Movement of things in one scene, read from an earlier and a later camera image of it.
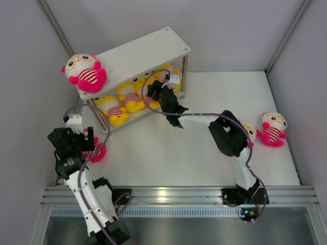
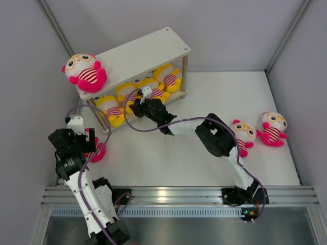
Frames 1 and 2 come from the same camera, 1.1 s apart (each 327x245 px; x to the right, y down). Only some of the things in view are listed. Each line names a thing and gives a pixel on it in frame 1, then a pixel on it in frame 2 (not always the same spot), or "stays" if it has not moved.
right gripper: [156, 87] -> [137, 107]
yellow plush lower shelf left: [117, 116] stays
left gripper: [87, 145] stays
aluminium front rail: [282, 196] stays
